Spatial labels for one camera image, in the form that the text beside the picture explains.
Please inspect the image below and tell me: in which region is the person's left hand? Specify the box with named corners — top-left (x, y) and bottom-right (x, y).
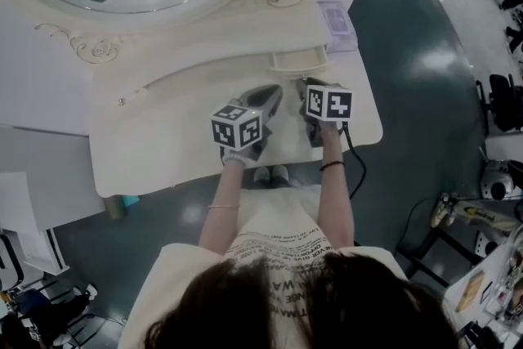
top-left (235, 141), bottom-right (263, 165)

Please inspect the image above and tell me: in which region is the black office chair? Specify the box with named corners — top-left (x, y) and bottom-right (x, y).
top-left (476, 73), bottom-right (523, 134)

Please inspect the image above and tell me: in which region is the white beaded bracelet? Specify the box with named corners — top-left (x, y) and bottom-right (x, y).
top-left (223, 150), bottom-right (246, 169)

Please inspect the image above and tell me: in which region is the small cream drawer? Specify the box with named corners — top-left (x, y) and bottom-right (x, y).
top-left (96, 87), bottom-right (145, 108)
top-left (268, 44), bottom-right (330, 79)

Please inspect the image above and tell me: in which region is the cream ornate dressing table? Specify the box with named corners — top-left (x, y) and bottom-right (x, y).
top-left (0, 0), bottom-right (384, 198)

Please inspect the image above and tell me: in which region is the white side table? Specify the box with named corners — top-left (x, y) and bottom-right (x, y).
top-left (443, 244), bottom-right (523, 340)

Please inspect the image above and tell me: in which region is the black metal frame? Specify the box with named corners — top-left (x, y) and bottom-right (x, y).
top-left (398, 224), bottom-right (484, 288)

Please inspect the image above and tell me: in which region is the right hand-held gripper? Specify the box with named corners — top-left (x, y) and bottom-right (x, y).
top-left (294, 76), bottom-right (354, 149)

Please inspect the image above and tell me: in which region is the purple plastic packet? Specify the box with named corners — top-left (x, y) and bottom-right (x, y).
top-left (317, 0), bottom-right (356, 54)

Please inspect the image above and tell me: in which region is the white round device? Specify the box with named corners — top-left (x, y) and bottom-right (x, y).
top-left (480, 159), bottom-right (512, 202)
top-left (476, 230), bottom-right (500, 259)

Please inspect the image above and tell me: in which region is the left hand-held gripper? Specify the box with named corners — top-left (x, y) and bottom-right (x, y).
top-left (210, 83), bottom-right (284, 160)

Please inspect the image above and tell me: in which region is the person's cream printed shirt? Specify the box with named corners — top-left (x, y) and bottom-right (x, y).
top-left (118, 182), bottom-right (409, 349)

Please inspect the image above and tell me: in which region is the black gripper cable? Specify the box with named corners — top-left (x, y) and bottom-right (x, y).
top-left (344, 122), bottom-right (368, 199)

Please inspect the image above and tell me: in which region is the person's right hand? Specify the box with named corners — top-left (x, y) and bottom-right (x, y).
top-left (317, 120), bottom-right (346, 141)

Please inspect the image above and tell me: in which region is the yellow book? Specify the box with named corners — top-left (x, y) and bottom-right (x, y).
top-left (455, 271), bottom-right (485, 314)

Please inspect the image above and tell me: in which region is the person's left forearm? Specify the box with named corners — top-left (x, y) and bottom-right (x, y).
top-left (198, 165), bottom-right (246, 257)

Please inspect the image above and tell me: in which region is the person's left white shoe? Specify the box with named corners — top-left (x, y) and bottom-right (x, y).
top-left (253, 166), bottom-right (272, 186)

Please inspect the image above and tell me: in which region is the person's right forearm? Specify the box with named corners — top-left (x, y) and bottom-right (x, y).
top-left (317, 136), bottom-right (356, 251)

